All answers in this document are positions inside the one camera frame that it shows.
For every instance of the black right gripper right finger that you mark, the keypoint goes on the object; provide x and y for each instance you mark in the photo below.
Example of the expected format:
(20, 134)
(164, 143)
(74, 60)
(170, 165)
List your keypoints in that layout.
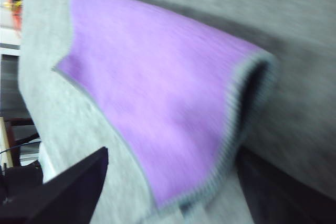
(288, 200)

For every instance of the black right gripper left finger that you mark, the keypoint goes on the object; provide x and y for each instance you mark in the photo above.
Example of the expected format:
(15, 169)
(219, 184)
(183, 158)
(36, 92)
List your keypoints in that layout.
(60, 197)

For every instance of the purple towel with grey hem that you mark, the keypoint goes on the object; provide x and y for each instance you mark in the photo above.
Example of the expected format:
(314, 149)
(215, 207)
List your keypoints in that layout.
(157, 77)

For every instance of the black equipment block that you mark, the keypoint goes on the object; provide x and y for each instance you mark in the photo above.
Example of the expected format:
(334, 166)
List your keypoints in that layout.
(21, 182)

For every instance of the light wooden post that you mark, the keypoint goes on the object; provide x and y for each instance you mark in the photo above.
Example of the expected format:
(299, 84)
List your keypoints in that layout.
(5, 142)

